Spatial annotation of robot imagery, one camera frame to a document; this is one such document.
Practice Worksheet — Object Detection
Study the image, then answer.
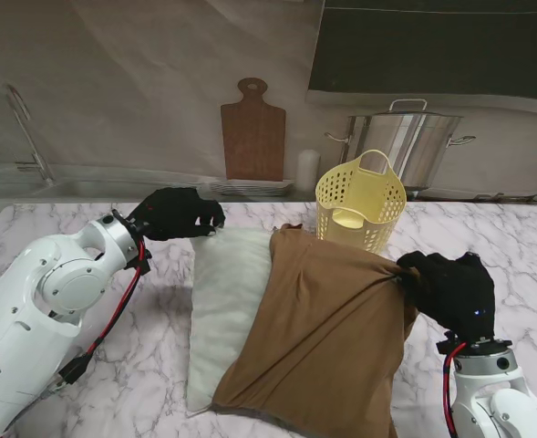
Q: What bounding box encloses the steel kitchen sink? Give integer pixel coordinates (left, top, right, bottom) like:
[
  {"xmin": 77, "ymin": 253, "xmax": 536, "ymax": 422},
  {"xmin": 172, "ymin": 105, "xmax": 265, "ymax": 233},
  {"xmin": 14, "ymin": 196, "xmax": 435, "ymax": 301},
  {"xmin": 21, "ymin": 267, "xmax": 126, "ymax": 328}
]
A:
[{"xmin": 0, "ymin": 177, "xmax": 203, "ymax": 202}]

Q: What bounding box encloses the brown pillowcase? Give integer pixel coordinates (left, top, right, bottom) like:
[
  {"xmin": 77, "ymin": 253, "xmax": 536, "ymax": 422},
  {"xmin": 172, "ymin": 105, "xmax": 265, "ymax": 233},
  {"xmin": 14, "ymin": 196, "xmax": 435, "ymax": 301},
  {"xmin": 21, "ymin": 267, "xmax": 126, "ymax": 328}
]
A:
[{"xmin": 211, "ymin": 222, "xmax": 422, "ymax": 438}]

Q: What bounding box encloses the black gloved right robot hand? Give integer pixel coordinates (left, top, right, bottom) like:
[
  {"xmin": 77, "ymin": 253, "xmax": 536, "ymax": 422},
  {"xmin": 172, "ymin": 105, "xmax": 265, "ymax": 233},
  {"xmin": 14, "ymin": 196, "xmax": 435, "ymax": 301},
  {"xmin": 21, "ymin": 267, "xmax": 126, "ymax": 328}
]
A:
[{"xmin": 395, "ymin": 250, "xmax": 497, "ymax": 343}]

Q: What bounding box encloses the stack of white plates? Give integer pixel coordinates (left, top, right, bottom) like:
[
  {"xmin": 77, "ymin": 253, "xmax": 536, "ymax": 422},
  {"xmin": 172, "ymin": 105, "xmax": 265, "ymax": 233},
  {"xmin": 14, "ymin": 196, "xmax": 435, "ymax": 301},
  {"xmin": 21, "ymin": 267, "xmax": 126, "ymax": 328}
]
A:
[{"xmin": 208, "ymin": 178, "xmax": 296, "ymax": 198}]

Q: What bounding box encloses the chrome kitchen faucet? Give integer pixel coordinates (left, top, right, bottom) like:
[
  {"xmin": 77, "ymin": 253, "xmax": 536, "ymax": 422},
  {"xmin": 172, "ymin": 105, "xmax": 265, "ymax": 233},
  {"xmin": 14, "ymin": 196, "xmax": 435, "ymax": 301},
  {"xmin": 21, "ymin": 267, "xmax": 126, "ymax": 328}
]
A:
[{"xmin": 4, "ymin": 83, "xmax": 56, "ymax": 187}]

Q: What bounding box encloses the brown wooden cutting board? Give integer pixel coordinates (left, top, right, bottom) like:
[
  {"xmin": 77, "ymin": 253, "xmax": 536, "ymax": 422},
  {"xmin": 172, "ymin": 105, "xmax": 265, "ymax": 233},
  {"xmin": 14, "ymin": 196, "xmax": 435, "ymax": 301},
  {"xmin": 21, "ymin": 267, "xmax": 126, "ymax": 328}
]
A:
[{"xmin": 220, "ymin": 77, "xmax": 287, "ymax": 182}]

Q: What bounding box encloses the large steel stockpot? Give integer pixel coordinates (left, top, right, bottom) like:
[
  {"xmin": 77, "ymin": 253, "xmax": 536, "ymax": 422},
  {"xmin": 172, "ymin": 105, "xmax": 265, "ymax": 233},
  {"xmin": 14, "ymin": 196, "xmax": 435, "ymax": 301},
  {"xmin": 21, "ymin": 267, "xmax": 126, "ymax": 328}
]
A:
[{"xmin": 325, "ymin": 98, "xmax": 478, "ymax": 192}]

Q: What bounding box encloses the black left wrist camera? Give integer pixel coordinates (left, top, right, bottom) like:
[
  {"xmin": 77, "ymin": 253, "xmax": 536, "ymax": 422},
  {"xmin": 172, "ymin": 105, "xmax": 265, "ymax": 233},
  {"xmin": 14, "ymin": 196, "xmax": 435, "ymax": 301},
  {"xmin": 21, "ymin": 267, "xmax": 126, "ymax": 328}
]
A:
[{"xmin": 129, "ymin": 248, "xmax": 153, "ymax": 276}]

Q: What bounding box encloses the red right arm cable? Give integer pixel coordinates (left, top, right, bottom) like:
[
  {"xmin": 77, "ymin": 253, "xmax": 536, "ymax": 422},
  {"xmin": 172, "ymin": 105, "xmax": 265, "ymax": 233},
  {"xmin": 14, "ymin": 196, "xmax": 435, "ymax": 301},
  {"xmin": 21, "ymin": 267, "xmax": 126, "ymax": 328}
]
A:
[{"xmin": 440, "ymin": 344, "xmax": 468, "ymax": 434}]

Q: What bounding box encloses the white pillow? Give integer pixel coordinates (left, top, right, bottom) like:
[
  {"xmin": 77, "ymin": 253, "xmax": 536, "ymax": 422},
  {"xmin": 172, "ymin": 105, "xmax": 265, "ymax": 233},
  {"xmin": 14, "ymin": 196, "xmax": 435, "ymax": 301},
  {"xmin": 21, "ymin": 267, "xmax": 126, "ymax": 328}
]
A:
[{"xmin": 184, "ymin": 225, "xmax": 274, "ymax": 416}]

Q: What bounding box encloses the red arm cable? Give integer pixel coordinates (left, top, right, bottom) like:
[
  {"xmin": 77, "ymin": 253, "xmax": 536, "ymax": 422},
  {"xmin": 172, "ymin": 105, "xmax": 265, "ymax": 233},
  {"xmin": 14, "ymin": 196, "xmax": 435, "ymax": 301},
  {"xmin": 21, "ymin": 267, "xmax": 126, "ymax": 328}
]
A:
[
  {"xmin": 56, "ymin": 239, "xmax": 146, "ymax": 389},
  {"xmin": 440, "ymin": 344, "xmax": 468, "ymax": 434}
]

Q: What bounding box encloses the dark range hood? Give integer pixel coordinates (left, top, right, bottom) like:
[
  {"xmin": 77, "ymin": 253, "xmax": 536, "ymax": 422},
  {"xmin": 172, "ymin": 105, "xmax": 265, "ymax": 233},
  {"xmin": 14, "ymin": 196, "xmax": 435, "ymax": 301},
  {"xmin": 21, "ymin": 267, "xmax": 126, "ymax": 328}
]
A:
[{"xmin": 305, "ymin": 0, "xmax": 537, "ymax": 104}]

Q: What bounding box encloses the black stove grate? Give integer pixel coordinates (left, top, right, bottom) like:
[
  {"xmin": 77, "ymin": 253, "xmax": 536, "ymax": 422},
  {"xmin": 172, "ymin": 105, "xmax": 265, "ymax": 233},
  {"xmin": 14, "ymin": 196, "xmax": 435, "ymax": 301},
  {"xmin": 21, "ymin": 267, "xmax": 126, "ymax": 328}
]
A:
[{"xmin": 475, "ymin": 191, "xmax": 537, "ymax": 204}]

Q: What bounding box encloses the red left arm cable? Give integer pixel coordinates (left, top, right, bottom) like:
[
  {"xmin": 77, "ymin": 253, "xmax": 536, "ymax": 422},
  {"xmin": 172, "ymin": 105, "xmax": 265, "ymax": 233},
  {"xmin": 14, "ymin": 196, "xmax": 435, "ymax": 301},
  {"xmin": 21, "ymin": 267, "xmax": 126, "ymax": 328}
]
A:
[{"xmin": 56, "ymin": 239, "xmax": 146, "ymax": 389}]

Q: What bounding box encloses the yellow perforated laundry basket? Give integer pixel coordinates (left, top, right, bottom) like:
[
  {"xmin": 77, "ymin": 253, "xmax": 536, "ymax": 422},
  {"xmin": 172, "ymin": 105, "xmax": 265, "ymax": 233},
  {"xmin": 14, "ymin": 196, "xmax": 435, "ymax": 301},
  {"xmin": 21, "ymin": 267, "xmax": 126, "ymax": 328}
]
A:
[{"xmin": 315, "ymin": 149, "xmax": 408, "ymax": 256}]

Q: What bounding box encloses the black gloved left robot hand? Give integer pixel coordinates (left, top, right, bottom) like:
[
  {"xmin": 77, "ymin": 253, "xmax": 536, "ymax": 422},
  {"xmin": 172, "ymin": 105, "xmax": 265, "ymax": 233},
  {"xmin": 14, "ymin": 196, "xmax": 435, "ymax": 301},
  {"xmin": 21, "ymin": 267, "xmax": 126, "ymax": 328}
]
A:
[{"xmin": 129, "ymin": 186, "xmax": 227, "ymax": 242}]

